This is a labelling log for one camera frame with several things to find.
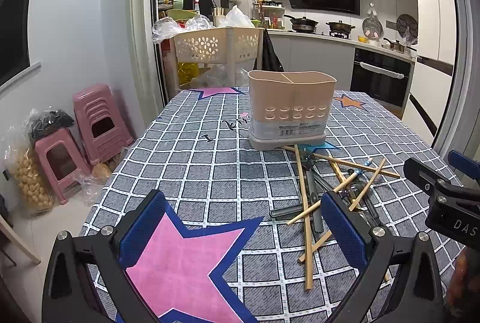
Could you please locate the black wok on stove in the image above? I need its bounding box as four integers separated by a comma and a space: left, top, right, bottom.
326, 20, 355, 35

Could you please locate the tall pink plastic stool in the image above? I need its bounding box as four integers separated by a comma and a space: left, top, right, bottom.
72, 83, 134, 166

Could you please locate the long wooden chopstick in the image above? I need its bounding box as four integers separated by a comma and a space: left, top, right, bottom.
294, 144, 313, 291

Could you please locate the bag of potatoes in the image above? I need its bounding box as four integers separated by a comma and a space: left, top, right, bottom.
2, 126, 55, 216

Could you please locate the grey checked star tablecloth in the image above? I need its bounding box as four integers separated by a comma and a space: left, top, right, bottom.
81, 89, 457, 322

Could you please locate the plain wooden chopstick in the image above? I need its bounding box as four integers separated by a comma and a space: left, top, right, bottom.
286, 172, 362, 226

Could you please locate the short pink plastic stool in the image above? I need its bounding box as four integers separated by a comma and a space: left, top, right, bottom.
34, 128, 92, 205

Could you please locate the black built-in oven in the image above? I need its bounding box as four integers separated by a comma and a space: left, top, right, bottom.
350, 48, 413, 110

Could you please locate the blue patterned wooden chopstick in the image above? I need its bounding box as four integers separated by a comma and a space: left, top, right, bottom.
312, 153, 401, 179

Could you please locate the beige plastic laundry basket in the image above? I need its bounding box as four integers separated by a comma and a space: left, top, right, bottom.
169, 26, 264, 86

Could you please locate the beige utensil holder caddy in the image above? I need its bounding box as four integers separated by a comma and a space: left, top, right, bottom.
248, 70, 337, 151

